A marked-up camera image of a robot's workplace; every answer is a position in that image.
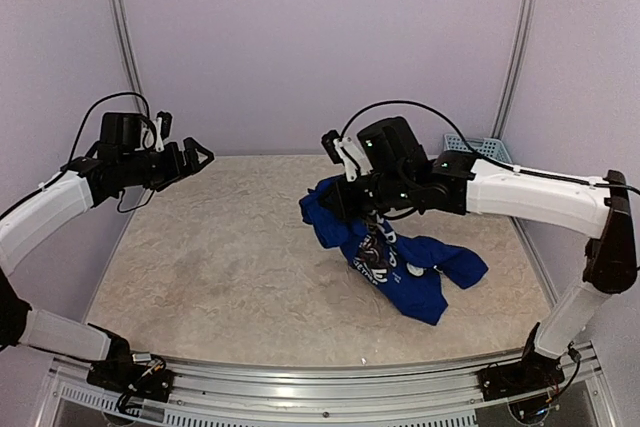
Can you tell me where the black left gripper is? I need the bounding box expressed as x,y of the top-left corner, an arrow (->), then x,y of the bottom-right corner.
120,136 -> 214,191

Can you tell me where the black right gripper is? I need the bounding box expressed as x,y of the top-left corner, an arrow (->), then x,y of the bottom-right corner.
318,168 -> 412,219

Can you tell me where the blue printed t-shirt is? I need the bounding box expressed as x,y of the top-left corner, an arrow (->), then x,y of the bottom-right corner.
299,177 -> 488,326

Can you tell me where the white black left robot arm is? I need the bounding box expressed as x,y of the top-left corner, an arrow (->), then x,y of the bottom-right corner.
1,137 -> 215,392

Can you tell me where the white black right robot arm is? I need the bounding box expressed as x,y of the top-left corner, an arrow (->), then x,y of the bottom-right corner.
324,150 -> 639,391

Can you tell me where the light blue plastic basket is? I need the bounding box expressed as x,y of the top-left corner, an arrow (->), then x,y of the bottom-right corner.
443,133 -> 512,163

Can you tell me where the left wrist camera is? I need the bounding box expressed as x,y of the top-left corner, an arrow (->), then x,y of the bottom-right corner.
141,111 -> 173,152

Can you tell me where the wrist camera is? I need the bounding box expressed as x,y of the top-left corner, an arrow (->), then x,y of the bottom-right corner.
321,130 -> 371,182
141,111 -> 173,152

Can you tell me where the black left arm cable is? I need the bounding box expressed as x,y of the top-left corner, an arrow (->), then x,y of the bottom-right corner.
59,91 -> 154,173

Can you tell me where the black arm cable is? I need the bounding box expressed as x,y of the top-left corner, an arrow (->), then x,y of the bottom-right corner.
339,100 -> 640,193
59,91 -> 154,173

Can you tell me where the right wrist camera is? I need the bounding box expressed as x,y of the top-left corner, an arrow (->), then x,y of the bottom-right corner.
321,130 -> 371,182

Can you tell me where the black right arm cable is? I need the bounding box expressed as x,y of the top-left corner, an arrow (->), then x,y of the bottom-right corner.
339,100 -> 640,193

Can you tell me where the aluminium front rail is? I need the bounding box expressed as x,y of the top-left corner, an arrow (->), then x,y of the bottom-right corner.
37,346 -> 616,427

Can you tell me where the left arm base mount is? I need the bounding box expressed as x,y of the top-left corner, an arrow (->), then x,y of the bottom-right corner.
86,354 -> 175,403

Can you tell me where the aluminium corner post left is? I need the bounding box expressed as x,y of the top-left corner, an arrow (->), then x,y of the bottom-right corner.
108,0 -> 143,94

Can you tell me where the aluminium corner post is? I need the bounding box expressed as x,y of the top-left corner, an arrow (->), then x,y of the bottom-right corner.
108,0 -> 143,94
491,0 -> 536,139

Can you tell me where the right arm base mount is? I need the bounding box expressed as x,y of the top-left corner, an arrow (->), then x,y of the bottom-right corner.
476,346 -> 582,403

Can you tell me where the aluminium corner post right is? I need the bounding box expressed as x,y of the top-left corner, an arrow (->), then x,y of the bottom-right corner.
491,0 -> 536,139

